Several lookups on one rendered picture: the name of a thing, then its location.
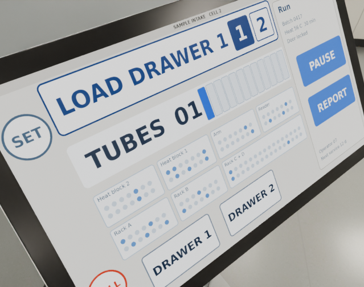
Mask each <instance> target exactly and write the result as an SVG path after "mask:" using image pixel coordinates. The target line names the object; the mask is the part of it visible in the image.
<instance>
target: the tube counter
mask: <svg viewBox="0 0 364 287"><path fill-rule="evenodd" d="M290 79H291V76H290V73H289V69H288V66H287V62H286V59H285V56H284V52H283V48H282V47H280V48H278V49H276V50H274V51H272V52H269V53H267V54H265V55H263V56H261V57H259V58H257V59H255V60H253V61H250V62H248V63H246V64H244V65H242V66H240V67H238V68H235V69H233V70H232V71H229V72H227V73H225V74H223V75H220V76H218V77H216V78H214V79H212V80H210V81H208V82H206V83H204V84H201V85H199V86H197V87H195V88H193V89H191V90H189V91H187V92H185V93H182V94H180V95H178V96H176V97H174V98H172V99H170V100H167V101H166V102H167V104H168V107H169V109H170V112H171V115H172V116H173V119H174V122H175V124H176V127H177V129H178V132H179V135H180V137H181V138H182V137H184V136H186V135H188V134H190V133H192V132H193V131H195V130H197V129H199V128H201V127H203V126H205V125H207V124H208V123H210V122H212V121H214V120H216V119H217V118H219V117H221V116H223V115H225V114H227V113H228V112H230V111H232V110H234V109H236V108H238V107H240V106H242V105H243V104H245V103H247V102H249V101H251V100H253V99H255V98H257V97H258V96H260V95H262V94H264V93H266V92H268V91H270V90H271V89H273V88H275V87H277V86H279V85H280V84H282V83H284V82H286V81H288V80H290Z"/></svg>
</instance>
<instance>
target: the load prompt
mask: <svg viewBox="0 0 364 287"><path fill-rule="evenodd" d="M279 39H280V38H279V35H278V32H277V28H276V25H275V21H274V18H273V15H272V11H271V7H270V5H269V1H268V0H263V1H260V2H258V3H255V4H253V5H250V6H247V7H244V8H242V9H239V10H236V11H233V12H231V13H228V14H225V15H222V16H220V17H217V18H215V19H212V20H209V21H207V22H204V23H201V24H198V25H196V26H193V27H190V28H187V29H185V30H182V31H180V32H176V33H174V34H171V35H169V36H166V37H164V38H161V39H158V40H155V41H153V42H150V43H147V44H144V45H142V46H139V47H136V48H134V49H131V50H129V51H125V52H123V53H120V54H118V55H115V56H112V57H109V58H107V59H104V60H101V61H98V62H96V63H93V64H90V65H88V66H85V67H83V68H79V69H77V70H74V71H72V72H69V73H66V74H63V75H61V76H58V77H55V78H53V79H50V80H47V81H44V82H42V83H39V84H37V85H34V87H35V89H36V91H37V93H38V95H39V97H40V99H41V101H42V103H43V105H44V107H45V109H46V111H47V113H48V115H49V117H50V119H51V121H52V123H53V126H54V128H55V130H56V132H57V134H58V136H59V138H60V139H61V138H63V137H65V136H68V135H70V134H72V133H74V132H76V131H78V130H81V129H83V128H86V127H88V126H90V125H92V124H94V123H96V122H99V121H101V120H103V119H105V118H107V117H109V116H112V115H114V114H116V113H118V112H120V111H122V110H125V109H127V108H130V107H131V106H134V105H136V104H138V103H140V102H143V101H145V100H147V99H149V98H151V97H153V96H156V95H158V94H160V93H162V92H164V91H167V90H169V89H171V88H174V87H176V86H178V85H180V84H182V83H184V82H187V81H189V80H191V79H193V78H195V77H197V76H200V75H202V74H204V73H206V72H208V71H211V70H213V69H215V68H218V67H220V66H221V65H224V64H226V63H228V62H231V61H233V60H235V59H237V58H239V57H241V56H244V55H246V54H248V53H250V52H252V51H255V50H257V49H259V48H262V47H264V46H266V45H268V44H270V43H272V42H275V41H277V40H279Z"/></svg>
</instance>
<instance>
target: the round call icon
mask: <svg viewBox="0 0 364 287"><path fill-rule="evenodd" d="M78 287H132V286H131V284H130V282H129V280H128V278H127V276H126V274H125V272H124V270H123V268H122V266H121V264H120V262H119V260H117V261H115V262H114V263H112V264H111V265H109V266H108V267H106V268H105V269H103V270H102V271H100V272H99V273H97V274H96V275H94V276H93V277H91V278H90V279H88V280H87V281H85V282H84V283H82V284H81V285H79V286H78Z"/></svg>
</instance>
